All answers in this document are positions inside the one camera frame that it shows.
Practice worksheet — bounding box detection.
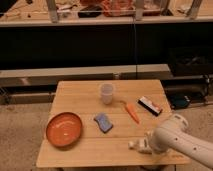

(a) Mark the white plastic bottle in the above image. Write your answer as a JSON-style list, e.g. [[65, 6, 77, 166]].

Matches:
[[128, 138, 147, 153]]

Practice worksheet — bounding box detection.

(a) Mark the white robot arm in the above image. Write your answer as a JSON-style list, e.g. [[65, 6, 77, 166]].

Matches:
[[139, 114, 213, 169]]

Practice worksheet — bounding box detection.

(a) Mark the orange ceramic bowl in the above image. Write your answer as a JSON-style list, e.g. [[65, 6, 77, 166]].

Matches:
[[46, 112, 83, 147]]

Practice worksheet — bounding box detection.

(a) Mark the orange toy carrot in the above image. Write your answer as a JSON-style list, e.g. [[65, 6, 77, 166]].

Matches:
[[123, 101, 140, 124]]

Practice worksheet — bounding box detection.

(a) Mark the black whiteboard eraser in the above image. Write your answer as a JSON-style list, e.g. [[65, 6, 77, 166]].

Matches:
[[138, 96, 163, 116]]

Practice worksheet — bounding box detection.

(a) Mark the blue sponge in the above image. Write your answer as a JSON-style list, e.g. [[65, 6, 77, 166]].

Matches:
[[94, 113, 113, 133]]

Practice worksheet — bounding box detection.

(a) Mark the wooden table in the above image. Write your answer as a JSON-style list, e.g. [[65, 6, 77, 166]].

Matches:
[[36, 80, 190, 168]]

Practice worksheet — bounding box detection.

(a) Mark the translucent plastic cup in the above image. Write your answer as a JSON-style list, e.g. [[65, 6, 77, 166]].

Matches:
[[100, 83, 114, 105]]

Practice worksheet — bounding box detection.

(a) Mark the cluttered back shelf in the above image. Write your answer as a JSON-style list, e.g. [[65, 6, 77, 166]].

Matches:
[[0, 0, 213, 27]]

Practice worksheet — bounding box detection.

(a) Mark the long metal rail bench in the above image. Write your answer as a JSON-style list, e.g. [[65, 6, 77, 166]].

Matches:
[[0, 64, 172, 87]]

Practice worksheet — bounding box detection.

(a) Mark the black hanging cable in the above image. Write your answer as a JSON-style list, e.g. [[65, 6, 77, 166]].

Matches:
[[132, 14, 139, 80]]

